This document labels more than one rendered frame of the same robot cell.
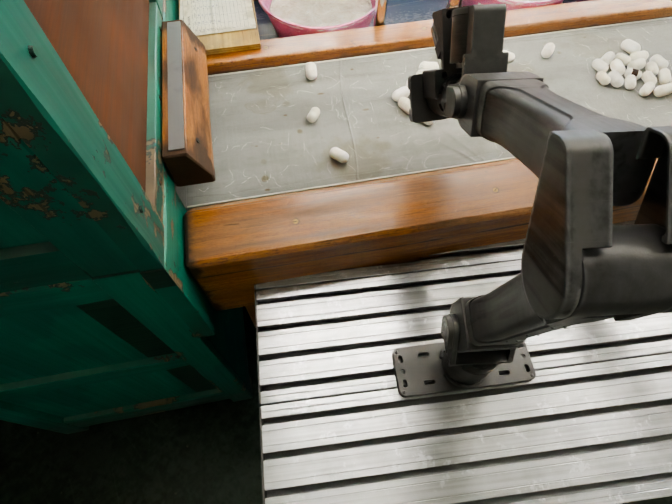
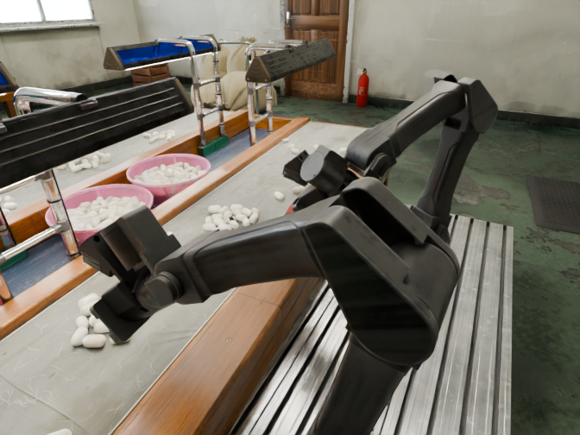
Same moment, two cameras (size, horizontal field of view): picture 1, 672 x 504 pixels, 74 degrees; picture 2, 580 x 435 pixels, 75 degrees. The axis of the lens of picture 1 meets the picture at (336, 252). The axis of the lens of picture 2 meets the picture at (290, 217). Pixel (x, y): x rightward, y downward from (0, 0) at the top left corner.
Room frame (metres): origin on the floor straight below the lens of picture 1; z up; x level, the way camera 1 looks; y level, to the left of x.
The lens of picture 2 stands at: (0.08, 0.06, 1.25)
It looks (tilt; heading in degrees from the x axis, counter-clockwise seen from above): 30 degrees down; 304
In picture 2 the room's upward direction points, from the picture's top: straight up
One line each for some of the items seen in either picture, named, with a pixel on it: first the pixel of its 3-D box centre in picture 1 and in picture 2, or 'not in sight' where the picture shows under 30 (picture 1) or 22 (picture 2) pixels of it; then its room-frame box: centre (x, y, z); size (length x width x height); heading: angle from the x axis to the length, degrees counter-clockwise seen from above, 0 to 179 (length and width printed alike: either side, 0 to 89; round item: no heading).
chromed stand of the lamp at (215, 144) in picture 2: not in sight; (192, 96); (1.34, -1.06, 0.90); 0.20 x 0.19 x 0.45; 101
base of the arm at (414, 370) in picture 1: (468, 358); not in sight; (0.16, -0.19, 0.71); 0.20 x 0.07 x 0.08; 97
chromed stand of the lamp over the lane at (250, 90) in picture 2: not in sight; (279, 105); (0.95, -1.13, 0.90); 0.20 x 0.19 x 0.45; 101
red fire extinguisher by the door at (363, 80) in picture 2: not in sight; (362, 86); (2.21, -4.75, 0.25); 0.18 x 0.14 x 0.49; 97
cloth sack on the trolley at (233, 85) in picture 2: not in sight; (241, 93); (2.78, -2.97, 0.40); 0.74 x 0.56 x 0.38; 98
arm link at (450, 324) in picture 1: (478, 337); not in sight; (0.17, -0.18, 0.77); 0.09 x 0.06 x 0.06; 93
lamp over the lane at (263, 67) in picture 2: not in sight; (298, 56); (0.87, -1.14, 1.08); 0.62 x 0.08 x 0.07; 101
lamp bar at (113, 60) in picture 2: not in sight; (169, 49); (1.42, -1.04, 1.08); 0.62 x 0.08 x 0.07; 101
